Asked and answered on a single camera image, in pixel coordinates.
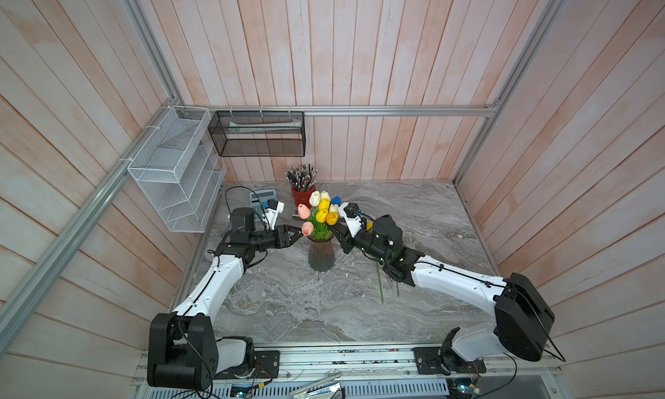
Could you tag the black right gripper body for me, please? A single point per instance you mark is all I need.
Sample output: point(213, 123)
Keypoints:
point(364, 241)

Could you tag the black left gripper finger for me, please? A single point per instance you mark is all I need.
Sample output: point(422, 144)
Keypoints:
point(290, 239)
point(291, 230)

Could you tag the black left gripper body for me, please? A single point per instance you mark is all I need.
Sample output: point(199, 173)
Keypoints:
point(272, 239)

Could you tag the dark ribbed glass vase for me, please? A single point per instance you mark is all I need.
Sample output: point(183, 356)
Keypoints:
point(321, 254)

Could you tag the orange yellow tulip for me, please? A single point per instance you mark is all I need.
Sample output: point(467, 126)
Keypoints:
point(332, 218)

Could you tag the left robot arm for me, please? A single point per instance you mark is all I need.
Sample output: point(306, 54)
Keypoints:
point(183, 350)

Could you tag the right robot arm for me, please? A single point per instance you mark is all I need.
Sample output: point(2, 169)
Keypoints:
point(519, 321)

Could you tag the yellow tulip in vase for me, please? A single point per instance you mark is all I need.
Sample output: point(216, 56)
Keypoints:
point(324, 204)
point(321, 215)

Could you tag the pink tulip lower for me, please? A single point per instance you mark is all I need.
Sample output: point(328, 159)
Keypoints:
point(307, 228)

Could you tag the red metal pencil bucket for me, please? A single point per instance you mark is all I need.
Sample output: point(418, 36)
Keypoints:
point(303, 197)

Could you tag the teal desk calculator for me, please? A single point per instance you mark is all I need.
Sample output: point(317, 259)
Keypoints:
point(258, 200)

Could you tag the bundle of pencils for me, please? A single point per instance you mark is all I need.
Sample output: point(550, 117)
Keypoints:
point(302, 177)

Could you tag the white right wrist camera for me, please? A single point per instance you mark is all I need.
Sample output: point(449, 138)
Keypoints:
point(353, 217)

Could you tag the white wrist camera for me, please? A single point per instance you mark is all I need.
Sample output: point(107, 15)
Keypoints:
point(353, 217)
point(271, 211)

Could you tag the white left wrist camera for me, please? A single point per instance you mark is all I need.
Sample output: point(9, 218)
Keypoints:
point(271, 211)

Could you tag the black wire mesh basket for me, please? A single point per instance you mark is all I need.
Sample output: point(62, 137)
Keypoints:
point(243, 134)

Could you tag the white wire mesh shelf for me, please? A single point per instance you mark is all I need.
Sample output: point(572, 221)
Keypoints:
point(178, 171)

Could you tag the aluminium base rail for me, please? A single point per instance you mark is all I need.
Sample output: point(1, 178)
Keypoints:
point(383, 370)

